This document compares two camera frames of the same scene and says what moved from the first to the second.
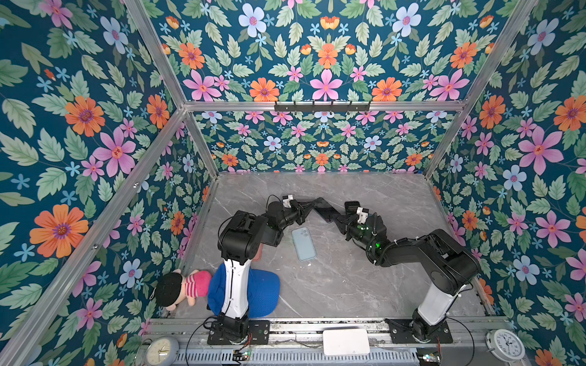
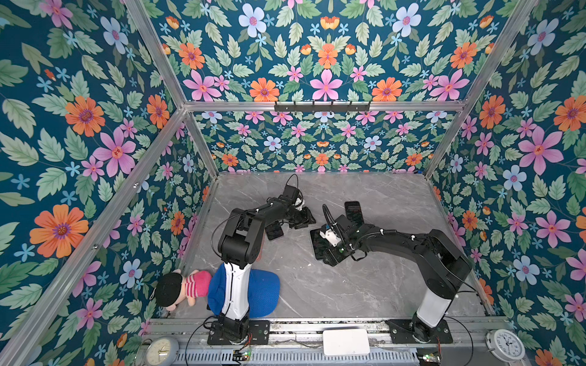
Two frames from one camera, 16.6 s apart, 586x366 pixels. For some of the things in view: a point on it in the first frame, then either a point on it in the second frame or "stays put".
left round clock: [162, 351] stays put
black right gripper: [349, 226] → [330, 254]
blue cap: [264, 291] stays put
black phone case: [351, 207] stays put
